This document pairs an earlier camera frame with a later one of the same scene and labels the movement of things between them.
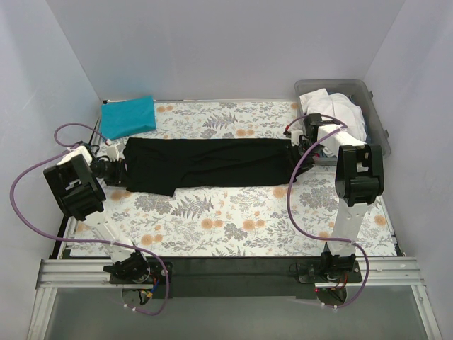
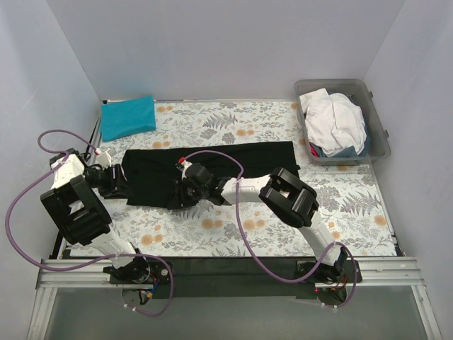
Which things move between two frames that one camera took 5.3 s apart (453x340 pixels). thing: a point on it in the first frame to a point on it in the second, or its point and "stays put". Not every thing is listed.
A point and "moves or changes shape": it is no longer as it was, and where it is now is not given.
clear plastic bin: (336, 112) stays put
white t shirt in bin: (335, 107) stays put
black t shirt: (161, 166) moves or changes shape
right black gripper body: (301, 150) to (182, 195)
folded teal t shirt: (122, 118) stays put
